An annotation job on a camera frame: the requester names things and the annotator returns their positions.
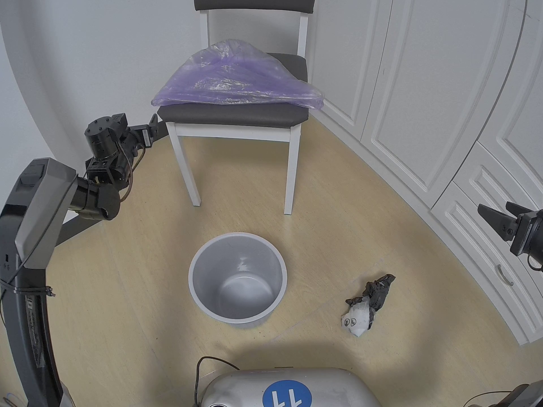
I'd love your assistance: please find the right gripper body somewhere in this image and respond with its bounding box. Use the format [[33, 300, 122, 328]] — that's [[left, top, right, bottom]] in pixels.
[[510, 209, 543, 257]]

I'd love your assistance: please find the thin black cable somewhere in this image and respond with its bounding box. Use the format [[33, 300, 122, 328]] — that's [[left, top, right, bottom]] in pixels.
[[466, 390, 512, 407]]

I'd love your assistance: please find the white trash bin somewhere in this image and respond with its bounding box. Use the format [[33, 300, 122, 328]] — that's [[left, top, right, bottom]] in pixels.
[[188, 232, 288, 325]]

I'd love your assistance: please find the purple plastic bag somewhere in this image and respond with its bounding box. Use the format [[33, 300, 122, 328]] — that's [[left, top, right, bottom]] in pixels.
[[152, 39, 326, 110]]

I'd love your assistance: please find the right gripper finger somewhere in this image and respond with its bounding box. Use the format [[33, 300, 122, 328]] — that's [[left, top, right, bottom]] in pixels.
[[505, 202, 533, 218], [477, 204, 517, 243]]

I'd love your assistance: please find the white chair grey seat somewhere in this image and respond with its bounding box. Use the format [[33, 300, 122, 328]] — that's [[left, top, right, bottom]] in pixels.
[[156, 0, 318, 216]]

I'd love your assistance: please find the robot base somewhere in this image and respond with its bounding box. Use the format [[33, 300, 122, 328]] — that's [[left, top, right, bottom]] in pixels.
[[199, 368, 382, 407]]

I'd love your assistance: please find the white printed wrapper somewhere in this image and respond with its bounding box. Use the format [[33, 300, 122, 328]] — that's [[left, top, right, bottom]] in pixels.
[[340, 299, 375, 338]]

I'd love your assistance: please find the white wardrobe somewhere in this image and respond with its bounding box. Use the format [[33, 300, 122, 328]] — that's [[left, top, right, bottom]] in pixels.
[[305, 0, 543, 347]]

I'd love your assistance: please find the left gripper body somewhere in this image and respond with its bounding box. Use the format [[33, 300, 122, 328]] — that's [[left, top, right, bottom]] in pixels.
[[126, 125, 155, 151]]

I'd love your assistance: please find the black plastic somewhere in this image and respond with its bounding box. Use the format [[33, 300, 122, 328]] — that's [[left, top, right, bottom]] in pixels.
[[345, 273, 396, 332]]

